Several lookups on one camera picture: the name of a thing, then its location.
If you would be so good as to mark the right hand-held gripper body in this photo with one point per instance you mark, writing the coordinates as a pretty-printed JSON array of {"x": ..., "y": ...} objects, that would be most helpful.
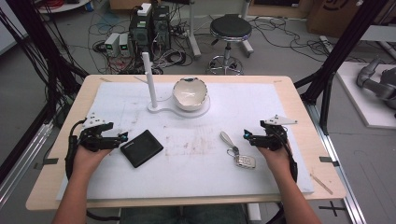
[{"x": 274, "y": 137}]

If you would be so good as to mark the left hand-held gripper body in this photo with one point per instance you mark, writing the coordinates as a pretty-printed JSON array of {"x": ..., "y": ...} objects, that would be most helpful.
[{"x": 93, "y": 137}]

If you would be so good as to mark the black wallet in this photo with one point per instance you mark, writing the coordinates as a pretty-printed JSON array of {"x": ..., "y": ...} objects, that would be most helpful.
[{"x": 141, "y": 148}]

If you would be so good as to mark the person's left hand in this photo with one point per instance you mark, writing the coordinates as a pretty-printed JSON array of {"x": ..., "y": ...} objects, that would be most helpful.
[{"x": 88, "y": 160}]

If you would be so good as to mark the person's right hand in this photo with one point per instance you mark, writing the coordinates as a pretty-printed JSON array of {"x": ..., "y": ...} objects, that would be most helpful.
[{"x": 277, "y": 161}]

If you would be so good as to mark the black tape piece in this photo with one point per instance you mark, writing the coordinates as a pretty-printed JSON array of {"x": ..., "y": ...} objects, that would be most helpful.
[
  {"x": 49, "y": 161},
  {"x": 328, "y": 160}
]

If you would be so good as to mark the white foam mat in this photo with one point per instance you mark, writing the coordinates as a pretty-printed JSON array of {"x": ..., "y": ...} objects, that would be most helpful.
[{"x": 193, "y": 174}]

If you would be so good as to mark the white table leg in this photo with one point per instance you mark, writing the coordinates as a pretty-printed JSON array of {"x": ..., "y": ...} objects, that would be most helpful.
[{"x": 253, "y": 213}]

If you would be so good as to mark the white ceramic bowl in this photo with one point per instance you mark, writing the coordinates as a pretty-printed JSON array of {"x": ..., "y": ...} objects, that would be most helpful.
[{"x": 190, "y": 93}]

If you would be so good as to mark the white power supply unit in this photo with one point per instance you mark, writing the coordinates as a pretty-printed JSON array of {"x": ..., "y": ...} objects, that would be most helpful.
[
  {"x": 124, "y": 45},
  {"x": 112, "y": 45}
]

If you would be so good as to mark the black tape cross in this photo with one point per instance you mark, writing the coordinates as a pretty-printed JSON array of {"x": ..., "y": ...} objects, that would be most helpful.
[{"x": 333, "y": 208}]

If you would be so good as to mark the white platform board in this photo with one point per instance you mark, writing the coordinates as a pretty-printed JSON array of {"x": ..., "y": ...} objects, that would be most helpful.
[{"x": 364, "y": 99}]

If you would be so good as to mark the black round stool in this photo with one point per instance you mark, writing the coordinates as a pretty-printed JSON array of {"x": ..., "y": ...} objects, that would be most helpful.
[{"x": 230, "y": 37}]

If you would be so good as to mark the black computer tower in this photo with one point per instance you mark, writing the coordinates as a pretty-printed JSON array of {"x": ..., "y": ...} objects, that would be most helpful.
[
  {"x": 140, "y": 34},
  {"x": 162, "y": 28}
]

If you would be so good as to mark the white metal stand leg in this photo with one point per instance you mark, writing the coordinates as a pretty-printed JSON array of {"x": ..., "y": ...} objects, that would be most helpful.
[{"x": 193, "y": 31}]

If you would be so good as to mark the white box on computer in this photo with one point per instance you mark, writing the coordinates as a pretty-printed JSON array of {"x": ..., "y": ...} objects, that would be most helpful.
[{"x": 144, "y": 9}]

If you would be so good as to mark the brown cardboard box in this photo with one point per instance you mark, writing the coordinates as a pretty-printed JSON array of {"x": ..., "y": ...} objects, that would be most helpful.
[{"x": 333, "y": 15}]

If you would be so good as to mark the white stand with post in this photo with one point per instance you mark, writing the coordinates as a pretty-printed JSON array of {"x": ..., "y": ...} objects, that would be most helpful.
[{"x": 152, "y": 90}]

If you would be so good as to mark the aluminium rail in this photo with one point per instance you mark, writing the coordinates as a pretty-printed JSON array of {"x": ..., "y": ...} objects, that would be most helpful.
[
  {"x": 21, "y": 161},
  {"x": 339, "y": 174}
]

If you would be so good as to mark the black metal frame post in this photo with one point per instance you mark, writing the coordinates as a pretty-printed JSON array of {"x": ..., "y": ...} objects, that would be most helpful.
[
  {"x": 37, "y": 46},
  {"x": 339, "y": 56}
]

